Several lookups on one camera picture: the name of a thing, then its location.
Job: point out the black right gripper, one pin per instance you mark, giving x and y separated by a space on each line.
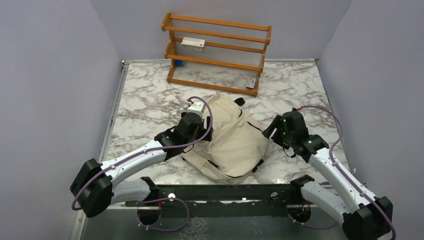
278 122

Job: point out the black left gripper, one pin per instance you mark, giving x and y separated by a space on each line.
204 131

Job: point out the cream canvas student bag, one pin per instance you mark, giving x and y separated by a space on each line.
237 146

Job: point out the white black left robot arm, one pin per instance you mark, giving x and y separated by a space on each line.
94 187

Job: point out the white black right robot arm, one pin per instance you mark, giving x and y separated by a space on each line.
361 213

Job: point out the small red white card box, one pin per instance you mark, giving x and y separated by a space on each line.
251 83

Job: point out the small blue item on shelf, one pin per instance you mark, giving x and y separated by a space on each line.
179 63

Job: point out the orange wooden shelf rack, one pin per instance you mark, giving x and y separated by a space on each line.
233 52

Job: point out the white red box on shelf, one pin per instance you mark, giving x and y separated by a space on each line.
195 44

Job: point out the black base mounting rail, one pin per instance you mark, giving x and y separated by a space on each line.
223 201

